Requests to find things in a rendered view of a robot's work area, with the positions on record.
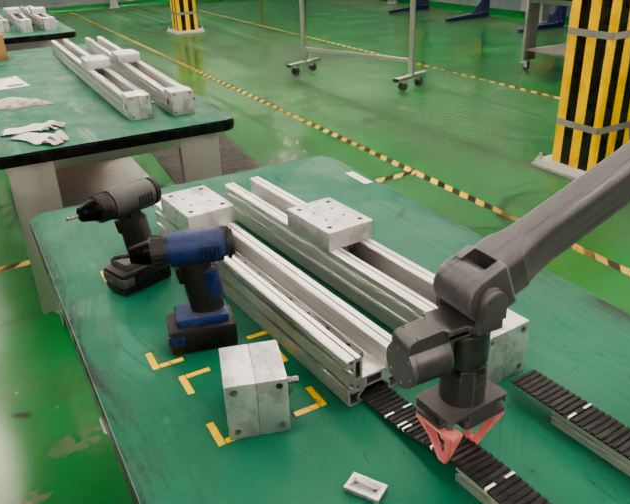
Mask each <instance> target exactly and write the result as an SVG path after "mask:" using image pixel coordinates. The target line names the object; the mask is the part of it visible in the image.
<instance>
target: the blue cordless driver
mask: <svg viewBox="0 0 630 504"><path fill-rule="evenodd" d="M166 234H167V236H162V234H158V235H150V236H149V238H148V240H146V241H143V242H141V243H138V244H136V245H133V246H131V247H129V248H128V250H129V254H125V255H119V256H112V258H113V260H119V259H126V258H130V263H132V264H133V265H145V266H153V268H154V270H155V269H162V268H167V266H168V265H170V264H171V267H172V268H175V267H177V268H175V272H176V275H177V278H178V280H179V283H180V284H184V286H185V289H186V293H187V296H188V299H189V303H187V304H180V305H176V306H175V307H174V313H169V314H168V315H167V318H166V326H167V334H168V342H169V347H170V348H171V353H172V354H173V355H174V356H178V355H184V354H189V353H195V352H200V351H206V350H211V349H217V348H222V347H228V346H233V345H237V344H238V332H237V323H236V320H235V317H234V313H233V310H232V307H231V305H230V304H226V302H225V300H224V298H223V297H222V294H223V293H224V289H223V286H222V282H221V279H220V276H219V272H218V269H217V266H216V264H215V263H211V262H214V261H221V260H224V258H225V257H224V256H228V258H232V257H233V255H235V245H234V238H233V233H232V229H231V227H228V225H224V226H223V228H220V226H219V225H216V226H209V227H202V228H194V229H187V230H180V231H173V232H166Z"/></svg>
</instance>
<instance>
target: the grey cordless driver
mask: <svg viewBox="0 0 630 504"><path fill-rule="evenodd" d="M160 199H161V188H160V186H159V184H158V183H157V181H156V180H155V179H153V178H152V177H146V178H140V179H137V180H134V181H131V182H128V183H125V184H122V185H119V186H116V187H113V188H110V189H107V190H104V191H102V193H101V192H100V193H97V194H94V195H91V196H90V198H89V201H87V202H86V203H84V204H83V205H81V206H80V207H78V208H77V210H76V214H77V215H74V216H71V217H68V218H66V221H67V222H68V221H71V220H73V219H76V218H78V219H79V220H80V221H81V222H92V221H97V222H99V223H104V222H107V221H110V220H112V219H113V220H114V223H115V226H116V229H117V231H118V233H120V234H122V236H123V240H124V243H125V246H126V249H127V251H125V252H123V253H120V254H118V255H115V256H119V255H125V254H129V250H128V248H129V247H131V246H133V245H136V244H138V243H141V242H143V241H146V240H148V238H149V236H150V235H152V232H151V229H150V226H149V223H148V219H147V216H146V213H145V212H142V211H141V210H142V209H145V208H147V207H150V206H153V205H154V204H156V203H158V202H159V201H160ZM115 219H116V220H115ZM110 260H111V264H110V265H108V266H106V267H104V271H103V276H104V279H105V280H106V282H107V286H108V287H109V288H111V289H113V290H115V291H116V292H118V293H120V294H122V295H124V296H130V295H132V294H134V293H136V292H138V291H140V290H143V289H145V288H147V287H149V286H151V285H153V284H156V283H158V282H160V281H162V280H164V279H166V278H168V277H170V276H171V268H170V265H168V266H167V268H162V269H155V270H154V268H153V266H145V265H133V264H132V263H130V258H126V259H119V260H113V258H112V257H111V259H110Z"/></svg>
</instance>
